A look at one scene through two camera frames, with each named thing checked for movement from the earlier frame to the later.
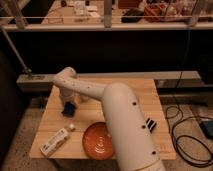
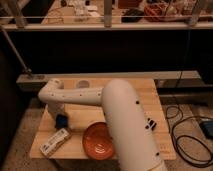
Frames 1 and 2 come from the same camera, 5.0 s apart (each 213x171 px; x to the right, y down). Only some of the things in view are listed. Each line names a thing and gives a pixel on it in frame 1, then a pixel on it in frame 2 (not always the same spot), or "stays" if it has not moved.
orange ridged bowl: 97,141 stays
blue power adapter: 207,128 stays
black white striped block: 150,124 stays
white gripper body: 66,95 -> 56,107
